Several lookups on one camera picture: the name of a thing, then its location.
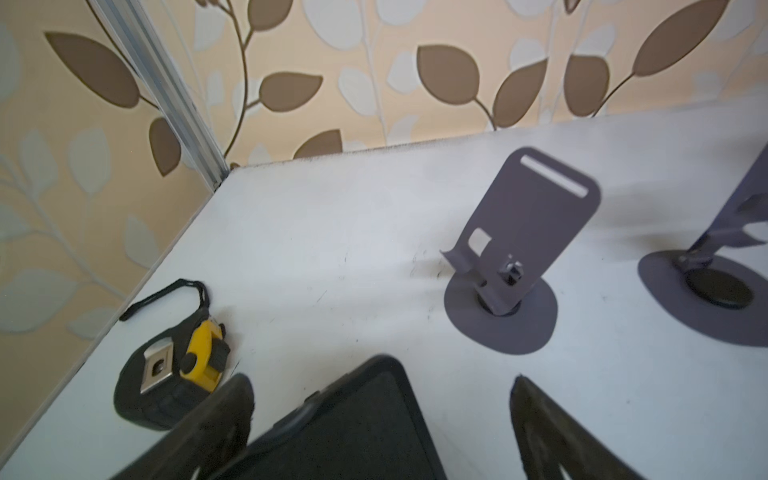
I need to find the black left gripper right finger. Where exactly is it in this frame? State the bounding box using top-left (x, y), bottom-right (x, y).
top-left (509, 375), bottom-right (641, 479)

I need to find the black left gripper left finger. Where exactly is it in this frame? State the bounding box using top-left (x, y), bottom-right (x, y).
top-left (114, 373), bottom-right (255, 479)

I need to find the purple round left phone stand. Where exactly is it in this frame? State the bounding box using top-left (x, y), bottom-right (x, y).
top-left (443, 147), bottom-right (601, 355)

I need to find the purple round phone stand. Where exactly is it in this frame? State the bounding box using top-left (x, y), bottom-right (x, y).
top-left (637, 149), bottom-right (767, 348)
top-left (443, 147), bottom-right (601, 355)

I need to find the black square phone stand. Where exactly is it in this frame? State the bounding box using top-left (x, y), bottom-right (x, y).
top-left (214, 354), bottom-right (446, 479)

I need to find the purple round middle phone stand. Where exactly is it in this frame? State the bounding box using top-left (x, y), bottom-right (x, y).
top-left (637, 149), bottom-right (767, 348)

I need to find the yellow black tape measure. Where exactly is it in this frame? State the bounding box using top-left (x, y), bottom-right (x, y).
top-left (113, 279), bottom-right (231, 431)

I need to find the aluminium frame post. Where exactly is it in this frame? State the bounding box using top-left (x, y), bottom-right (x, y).
top-left (87, 1), bottom-right (229, 192)

